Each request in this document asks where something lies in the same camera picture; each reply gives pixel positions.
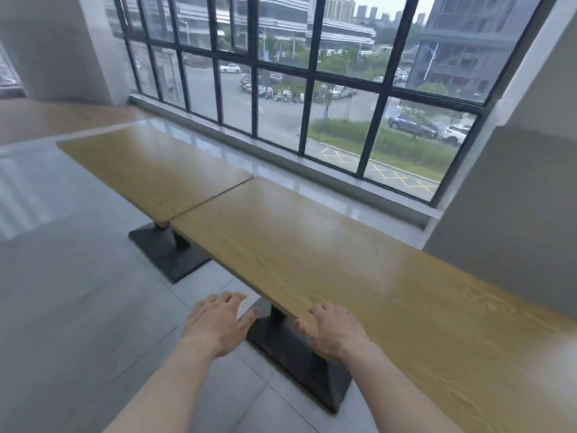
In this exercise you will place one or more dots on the person's left hand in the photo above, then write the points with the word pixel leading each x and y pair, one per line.
pixel 212 324

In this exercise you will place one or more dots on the person's right hand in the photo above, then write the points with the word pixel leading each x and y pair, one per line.
pixel 336 335

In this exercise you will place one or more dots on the person's right thumb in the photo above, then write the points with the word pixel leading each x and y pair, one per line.
pixel 304 328

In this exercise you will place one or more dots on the person's left thumb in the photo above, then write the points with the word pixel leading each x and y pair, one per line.
pixel 249 320

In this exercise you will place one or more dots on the person's left forearm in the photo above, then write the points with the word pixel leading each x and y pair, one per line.
pixel 171 387

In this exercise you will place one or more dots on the person's right forearm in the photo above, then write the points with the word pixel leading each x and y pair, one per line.
pixel 401 392

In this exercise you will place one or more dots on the black framed grid window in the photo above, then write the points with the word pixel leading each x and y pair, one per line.
pixel 254 85

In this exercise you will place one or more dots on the black pedestal table base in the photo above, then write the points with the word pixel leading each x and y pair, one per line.
pixel 169 252
pixel 302 360

